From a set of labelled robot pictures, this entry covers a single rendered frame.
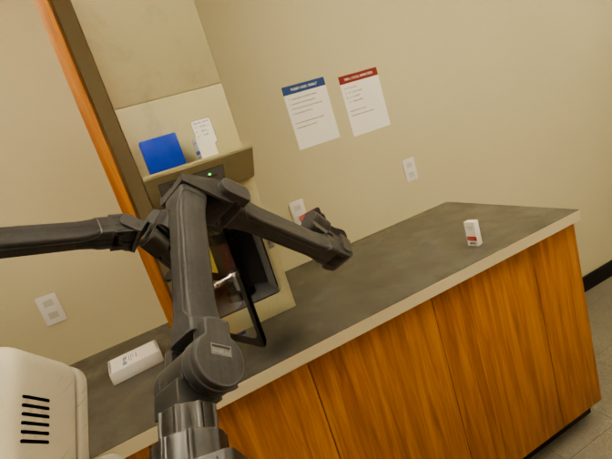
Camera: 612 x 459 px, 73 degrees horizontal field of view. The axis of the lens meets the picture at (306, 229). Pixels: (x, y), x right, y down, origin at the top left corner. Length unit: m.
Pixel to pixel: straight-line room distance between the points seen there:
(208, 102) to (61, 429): 1.02
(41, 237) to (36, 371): 0.51
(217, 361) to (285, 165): 1.38
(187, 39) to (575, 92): 2.32
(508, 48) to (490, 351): 1.67
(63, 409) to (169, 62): 1.03
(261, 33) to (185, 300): 1.46
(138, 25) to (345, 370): 1.16
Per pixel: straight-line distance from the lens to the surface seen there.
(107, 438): 1.24
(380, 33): 2.17
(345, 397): 1.34
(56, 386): 0.56
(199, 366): 0.54
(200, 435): 0.52
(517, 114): 2.67
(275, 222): 0.92
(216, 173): 1.26
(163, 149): 1.21
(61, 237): 1.02
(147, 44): 1.37
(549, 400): 1.96
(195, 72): 1.37
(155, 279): 1.25
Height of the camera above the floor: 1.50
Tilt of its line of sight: 13 degrees down
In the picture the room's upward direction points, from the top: 18 degrees counter-clockwise
